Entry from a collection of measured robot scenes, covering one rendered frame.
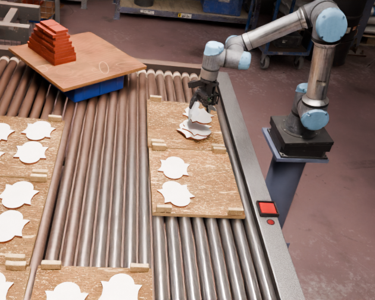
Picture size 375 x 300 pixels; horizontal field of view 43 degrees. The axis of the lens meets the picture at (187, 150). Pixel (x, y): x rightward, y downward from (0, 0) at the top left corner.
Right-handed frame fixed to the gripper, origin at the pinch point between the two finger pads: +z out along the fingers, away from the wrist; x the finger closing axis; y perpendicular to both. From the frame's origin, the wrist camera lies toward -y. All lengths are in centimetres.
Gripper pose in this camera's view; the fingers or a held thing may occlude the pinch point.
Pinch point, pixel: (198, 115)
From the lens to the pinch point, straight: 214.2
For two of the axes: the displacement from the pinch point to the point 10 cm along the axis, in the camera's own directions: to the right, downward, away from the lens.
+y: 6.0, 5.3, -6.0
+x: 7.9, -2.5, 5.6
